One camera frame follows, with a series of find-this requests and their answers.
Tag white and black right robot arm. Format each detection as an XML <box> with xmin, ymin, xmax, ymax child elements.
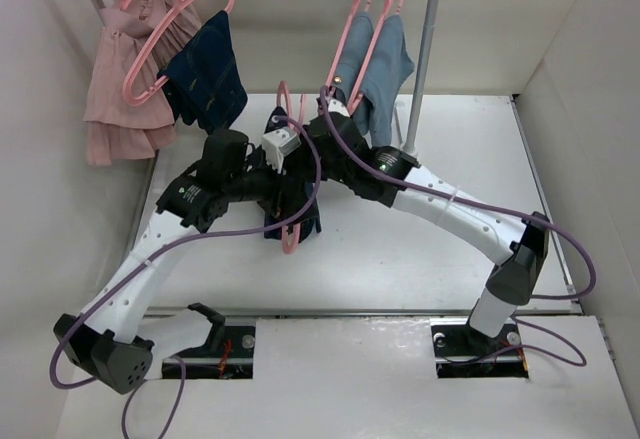
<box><xmin>304</xmin><ymin>113</ymin><xmax>549</xmax><ymax>353</ymax></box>

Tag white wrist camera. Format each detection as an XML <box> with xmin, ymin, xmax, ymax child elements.
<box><xmin>261</xmin><ymin>127</ymin><xmax>301</xmax><ymax>174</ymax></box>
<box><xmin>317</xmin><ymin>98</ymin><xmax>350</xmax><ymax>117</ymax></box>

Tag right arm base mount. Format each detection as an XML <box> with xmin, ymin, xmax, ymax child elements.
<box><xmin>431</xmin><ymin>321</ymin><xmax>529</xmax><ymax>379</ymax></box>

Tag light blue hanging jeans right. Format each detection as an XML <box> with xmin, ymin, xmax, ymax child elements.
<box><xmin>352</xmin><ymin>15</ymin><xmax>415</xmax><ymax>147</ymax></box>

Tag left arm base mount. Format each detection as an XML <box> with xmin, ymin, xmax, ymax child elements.
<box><xmin>176</xmin><ymin>318</ymin><xmax>256</xmax><ymax>380</ymax></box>

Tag pink ruffled dress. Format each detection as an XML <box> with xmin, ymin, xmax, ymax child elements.
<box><xmin>84</xmin><ymin>0</ymin><xmax>177</xmax><ymax>166</ymax></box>

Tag dark blue trousers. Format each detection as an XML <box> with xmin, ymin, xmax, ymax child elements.
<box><xmin>264</xmin><ymin>106</ymin><xmax>322</xmax><ymax>254</ymax></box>

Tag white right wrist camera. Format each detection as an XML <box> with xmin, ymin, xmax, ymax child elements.
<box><xmin>317</xmin><ymin>98</ymin><xmax>350</xmax><ymax>117</ymax></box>

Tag dark blue hanging jeans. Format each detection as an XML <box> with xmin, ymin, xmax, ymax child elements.
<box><xmin>158</xmin><ymin>10</ymin><xmax>248</xmax><ymax>134</ymax></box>

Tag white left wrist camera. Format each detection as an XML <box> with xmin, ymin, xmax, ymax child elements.
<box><xmin>261</xmin><ymin>127</ymin><xmax>301</xmax><ymax>174</ymax></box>

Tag pink hanger with dark jeans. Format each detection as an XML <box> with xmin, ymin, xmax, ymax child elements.
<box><xmin>120</xmin><ymin>0</ymin><xmax>237</xmax><ymax>108</ymax></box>

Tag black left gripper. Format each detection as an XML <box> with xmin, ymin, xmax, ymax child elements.
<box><xmin>225</xmin><ymin>146</ymin><xmax>317</xmax><ymax>224</ymax></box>

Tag light blue hanging jeans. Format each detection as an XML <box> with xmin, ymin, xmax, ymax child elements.
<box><xmin>352</xmin><ymin>15</ymin><xmax>415</xmax><ymax>147</ymax></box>
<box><xmin>331</xmin><ymin>11</ymin><xmax>374</xmax><ymax>105</ymax></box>

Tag pink hanger right light jeans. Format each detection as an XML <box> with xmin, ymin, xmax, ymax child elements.
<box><xmin>347</xmin><ymin>0</ymin><xmax>410</xmax><ymax>105</ymax></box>

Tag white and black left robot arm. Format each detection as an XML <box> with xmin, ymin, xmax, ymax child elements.
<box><xmin>49</xmin><ymin>124</ymin><xmax>321</xmax><ymax>394</ymax></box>

